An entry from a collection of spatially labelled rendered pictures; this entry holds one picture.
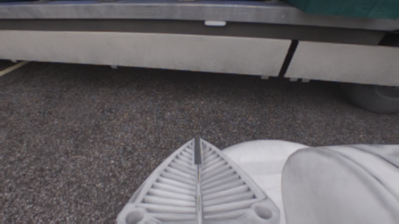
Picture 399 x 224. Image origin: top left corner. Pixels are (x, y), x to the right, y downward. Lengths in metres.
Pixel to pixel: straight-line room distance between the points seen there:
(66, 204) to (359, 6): 1.42
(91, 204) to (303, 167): 0.84
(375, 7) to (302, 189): 0.75
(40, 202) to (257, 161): 0.95
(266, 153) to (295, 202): 0.27
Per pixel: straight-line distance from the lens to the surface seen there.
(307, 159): 0.20
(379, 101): 1.58
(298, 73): 0.98
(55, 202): 1.00
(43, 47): 1.41
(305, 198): 0.22
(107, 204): 0.87
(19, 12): 1.37
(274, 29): 0.84
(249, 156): 0.47
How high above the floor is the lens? 0.75
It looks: 41 degrees down
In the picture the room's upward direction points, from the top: straight up
